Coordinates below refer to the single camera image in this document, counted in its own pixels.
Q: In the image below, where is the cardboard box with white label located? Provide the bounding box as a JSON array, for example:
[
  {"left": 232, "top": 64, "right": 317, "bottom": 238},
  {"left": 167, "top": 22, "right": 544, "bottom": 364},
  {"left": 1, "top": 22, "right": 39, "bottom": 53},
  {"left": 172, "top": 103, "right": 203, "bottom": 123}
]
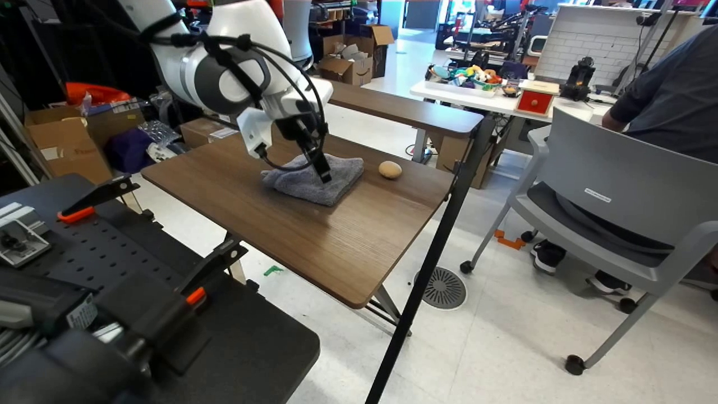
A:
[{"left": 176, "top": 114, "right": 239, "bottom": 151}]

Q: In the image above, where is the seated person in grey shirt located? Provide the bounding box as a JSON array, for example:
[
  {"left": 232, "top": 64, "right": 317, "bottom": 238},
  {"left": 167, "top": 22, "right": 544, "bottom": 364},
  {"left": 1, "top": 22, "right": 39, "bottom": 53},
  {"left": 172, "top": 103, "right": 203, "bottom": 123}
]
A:
[{"left": 524, "top": 20, "right": 718, "bottom": 298}]

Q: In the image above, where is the orange floor marker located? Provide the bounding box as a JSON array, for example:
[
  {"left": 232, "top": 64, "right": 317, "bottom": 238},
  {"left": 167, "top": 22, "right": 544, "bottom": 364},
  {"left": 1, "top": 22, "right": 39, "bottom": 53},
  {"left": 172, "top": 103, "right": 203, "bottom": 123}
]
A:
[{"left": 492, "top": 227, "right": 530, "bottom": 253}]

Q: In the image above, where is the large brown cardboard box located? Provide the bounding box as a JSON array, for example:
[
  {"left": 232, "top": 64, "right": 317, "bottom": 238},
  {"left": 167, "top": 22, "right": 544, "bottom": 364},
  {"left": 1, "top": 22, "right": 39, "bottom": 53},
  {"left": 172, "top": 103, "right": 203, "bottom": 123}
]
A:
[{"left": 23, "top": 105, "right": 145, "bottom": 187}]

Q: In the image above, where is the colourful toy pile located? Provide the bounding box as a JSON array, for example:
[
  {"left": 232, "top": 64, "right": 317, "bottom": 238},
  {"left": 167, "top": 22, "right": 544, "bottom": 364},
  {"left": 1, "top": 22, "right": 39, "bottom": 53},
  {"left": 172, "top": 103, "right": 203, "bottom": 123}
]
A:
[{"left": 425, "top": 61, "right": 520, "bottom": 98}]

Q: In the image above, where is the grey cloth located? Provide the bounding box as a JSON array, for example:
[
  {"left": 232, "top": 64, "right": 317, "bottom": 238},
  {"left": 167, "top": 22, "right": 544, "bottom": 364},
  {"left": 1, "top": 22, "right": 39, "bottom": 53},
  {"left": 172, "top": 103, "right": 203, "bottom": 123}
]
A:
[{"left": 260, "top": 152, "right": 367, "bottom": 208}]

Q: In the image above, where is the black perforated robot cart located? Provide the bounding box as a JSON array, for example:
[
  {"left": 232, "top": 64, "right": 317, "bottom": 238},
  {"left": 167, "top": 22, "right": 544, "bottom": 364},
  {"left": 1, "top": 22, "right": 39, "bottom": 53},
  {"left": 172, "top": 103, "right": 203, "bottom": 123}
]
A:
[{"left": 0, "top": 173, "right": 323, "bottom": 404}]

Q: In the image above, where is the grey plastic chair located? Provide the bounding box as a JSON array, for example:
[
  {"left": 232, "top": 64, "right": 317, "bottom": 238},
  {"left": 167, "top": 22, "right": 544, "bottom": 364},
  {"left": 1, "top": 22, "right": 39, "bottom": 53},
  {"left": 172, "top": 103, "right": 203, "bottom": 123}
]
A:
[{"left": 458, "top": 103, "right": 718, "bottom": 376}]

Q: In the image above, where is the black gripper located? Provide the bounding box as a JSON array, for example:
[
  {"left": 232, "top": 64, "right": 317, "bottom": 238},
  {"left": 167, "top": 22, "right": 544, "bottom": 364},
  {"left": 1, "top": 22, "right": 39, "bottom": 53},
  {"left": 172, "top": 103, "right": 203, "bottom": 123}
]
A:
[{"left": 275, "top": 109, "right": 334, "bottom": 187}]

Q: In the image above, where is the white desk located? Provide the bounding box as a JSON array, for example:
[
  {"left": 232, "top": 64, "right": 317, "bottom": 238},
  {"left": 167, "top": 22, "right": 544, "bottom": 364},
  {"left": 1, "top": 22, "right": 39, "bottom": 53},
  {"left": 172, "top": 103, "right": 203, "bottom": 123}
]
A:
[{"left": 407, "top": 75, "right": 624, "bottom": 125}]

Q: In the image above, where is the black desktop device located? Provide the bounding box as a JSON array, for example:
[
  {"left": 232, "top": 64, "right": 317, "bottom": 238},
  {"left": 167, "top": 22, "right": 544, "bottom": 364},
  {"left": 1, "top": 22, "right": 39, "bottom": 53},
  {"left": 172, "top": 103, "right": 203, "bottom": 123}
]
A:
[{"left": 559, "top": 53, "right": 599, "bottom": 103}]

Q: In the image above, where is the long wooden side table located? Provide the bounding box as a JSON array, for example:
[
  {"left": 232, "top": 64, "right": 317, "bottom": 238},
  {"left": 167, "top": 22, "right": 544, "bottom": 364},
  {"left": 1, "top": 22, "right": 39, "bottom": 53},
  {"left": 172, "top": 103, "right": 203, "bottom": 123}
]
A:
[{"left": 327, "top": 79, "right": 486, "bottom": 139}]

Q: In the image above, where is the orange plastic object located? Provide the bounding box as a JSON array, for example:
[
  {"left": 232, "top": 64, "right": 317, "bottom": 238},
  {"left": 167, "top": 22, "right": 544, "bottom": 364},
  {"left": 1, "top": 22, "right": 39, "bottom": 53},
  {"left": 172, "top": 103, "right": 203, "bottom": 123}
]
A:
[{"left": 61, "top": 79, "right": 134, "bottom": 108}]

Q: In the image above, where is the round floor drain cover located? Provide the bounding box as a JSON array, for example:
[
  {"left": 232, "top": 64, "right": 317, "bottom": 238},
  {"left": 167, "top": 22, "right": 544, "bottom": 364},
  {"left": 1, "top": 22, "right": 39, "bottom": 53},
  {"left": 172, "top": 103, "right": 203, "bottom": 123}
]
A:
[{"left": 420, "top": 264, "right": 470, "bottom": 311}]

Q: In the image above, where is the metal table leg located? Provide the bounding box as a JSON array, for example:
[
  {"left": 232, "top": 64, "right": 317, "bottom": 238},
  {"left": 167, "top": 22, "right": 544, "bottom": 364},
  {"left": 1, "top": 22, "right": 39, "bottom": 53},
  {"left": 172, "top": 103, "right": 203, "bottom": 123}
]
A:
[{"left": 358, "top": 281, "right": 407, "bottom": 337}]

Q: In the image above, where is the cardboard box under desk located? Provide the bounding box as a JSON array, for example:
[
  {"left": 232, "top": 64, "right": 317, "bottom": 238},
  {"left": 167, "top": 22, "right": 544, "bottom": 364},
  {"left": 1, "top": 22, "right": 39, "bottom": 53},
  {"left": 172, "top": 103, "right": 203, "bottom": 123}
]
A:
[{"left": 434, "top": 130, "right": 498, "bottom": 190}]

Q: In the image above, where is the beige egg-shaped plush toy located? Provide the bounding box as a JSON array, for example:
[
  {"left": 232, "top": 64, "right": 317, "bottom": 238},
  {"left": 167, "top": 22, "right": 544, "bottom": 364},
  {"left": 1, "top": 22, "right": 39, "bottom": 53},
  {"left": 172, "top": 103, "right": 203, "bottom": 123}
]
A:
[{"left": 374, "top": 159, "right": 406, "bottom": 181}]

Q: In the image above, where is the small red box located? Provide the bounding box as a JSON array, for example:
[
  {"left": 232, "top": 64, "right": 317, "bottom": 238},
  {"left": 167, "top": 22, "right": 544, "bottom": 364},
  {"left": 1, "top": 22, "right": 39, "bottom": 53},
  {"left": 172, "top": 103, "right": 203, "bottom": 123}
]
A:
[{"left": 516, "top": 79, "right": 562, "bottom": 119}]

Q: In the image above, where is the white partition panel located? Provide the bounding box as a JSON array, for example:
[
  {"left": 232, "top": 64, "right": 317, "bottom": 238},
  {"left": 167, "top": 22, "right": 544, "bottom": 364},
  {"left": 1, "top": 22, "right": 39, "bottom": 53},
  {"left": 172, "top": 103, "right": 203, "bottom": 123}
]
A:
[{"left": 533, "top": 3, "right": 706, "bottom": 89}]

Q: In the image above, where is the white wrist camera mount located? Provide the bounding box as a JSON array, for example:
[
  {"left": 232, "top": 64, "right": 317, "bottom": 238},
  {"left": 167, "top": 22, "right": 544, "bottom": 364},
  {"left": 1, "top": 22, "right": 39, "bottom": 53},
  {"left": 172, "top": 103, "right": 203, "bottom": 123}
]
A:
[{"left": 236, "top": 105, "right": 278, "bottom": 159}]

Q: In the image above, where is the black slanted metal pole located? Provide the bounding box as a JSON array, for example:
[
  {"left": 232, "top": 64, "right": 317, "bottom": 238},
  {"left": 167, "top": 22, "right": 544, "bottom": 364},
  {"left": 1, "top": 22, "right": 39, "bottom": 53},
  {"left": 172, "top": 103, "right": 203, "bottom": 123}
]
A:
[{"left": 364, "top": 114, "right": 501, "bottom": 404}]

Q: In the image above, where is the black clamp with orange handle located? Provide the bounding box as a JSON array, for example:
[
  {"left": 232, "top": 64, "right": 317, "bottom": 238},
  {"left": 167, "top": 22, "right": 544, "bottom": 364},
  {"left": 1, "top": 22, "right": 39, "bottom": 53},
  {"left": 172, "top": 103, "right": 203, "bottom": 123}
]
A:
[
  {"left": 118, "top": 235, "right": 251, "bottom": 365},
  {"left": 53, "top": 173, "right": 144, "bottom": 229}
]

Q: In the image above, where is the small black printed card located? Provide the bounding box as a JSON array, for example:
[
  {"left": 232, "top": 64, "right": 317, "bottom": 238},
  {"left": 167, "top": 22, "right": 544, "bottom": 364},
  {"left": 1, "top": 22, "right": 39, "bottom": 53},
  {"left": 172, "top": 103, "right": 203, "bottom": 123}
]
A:
[{"left": 0, "top": 200, "right": 53, "bottom": 272}]

